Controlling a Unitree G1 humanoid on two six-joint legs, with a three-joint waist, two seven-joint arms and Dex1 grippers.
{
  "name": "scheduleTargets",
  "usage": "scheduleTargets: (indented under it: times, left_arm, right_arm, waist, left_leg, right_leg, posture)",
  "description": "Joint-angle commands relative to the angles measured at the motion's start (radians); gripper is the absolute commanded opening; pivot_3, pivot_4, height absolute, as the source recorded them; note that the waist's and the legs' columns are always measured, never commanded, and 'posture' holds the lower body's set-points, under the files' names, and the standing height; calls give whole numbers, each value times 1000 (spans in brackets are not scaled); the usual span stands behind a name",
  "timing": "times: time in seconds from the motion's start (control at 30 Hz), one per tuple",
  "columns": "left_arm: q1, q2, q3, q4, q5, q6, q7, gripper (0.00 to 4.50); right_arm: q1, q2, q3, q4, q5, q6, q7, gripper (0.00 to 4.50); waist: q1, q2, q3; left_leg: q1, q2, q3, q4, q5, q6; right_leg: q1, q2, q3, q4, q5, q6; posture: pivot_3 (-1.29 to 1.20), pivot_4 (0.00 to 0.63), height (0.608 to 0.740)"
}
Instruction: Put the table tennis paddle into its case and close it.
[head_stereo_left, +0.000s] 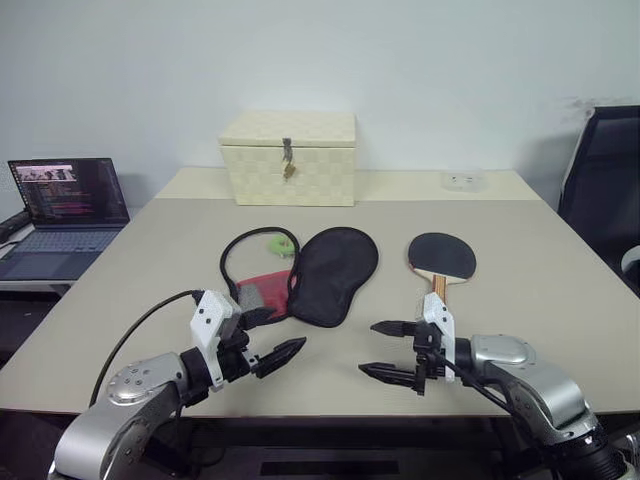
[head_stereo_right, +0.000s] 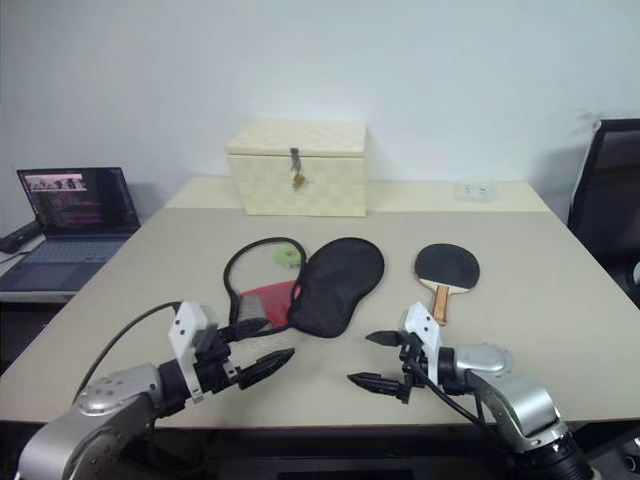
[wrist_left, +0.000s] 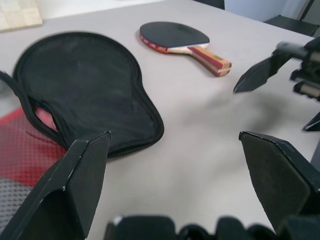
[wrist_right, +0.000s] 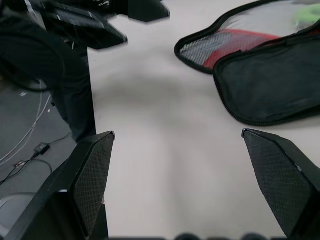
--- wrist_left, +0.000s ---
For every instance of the black red paddle case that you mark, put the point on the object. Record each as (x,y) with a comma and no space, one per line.
(82,87)

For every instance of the black furniture piece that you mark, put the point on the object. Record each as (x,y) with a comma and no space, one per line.
(208,3)

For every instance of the cream woven storage box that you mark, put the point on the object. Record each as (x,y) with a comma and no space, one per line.
(17,15)

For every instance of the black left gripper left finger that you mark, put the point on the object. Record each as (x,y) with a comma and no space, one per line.
(62,190)

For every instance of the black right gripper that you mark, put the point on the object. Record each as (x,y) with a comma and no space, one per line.
(310,67)

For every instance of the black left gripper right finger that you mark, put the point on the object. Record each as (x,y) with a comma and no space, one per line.
(277,180)

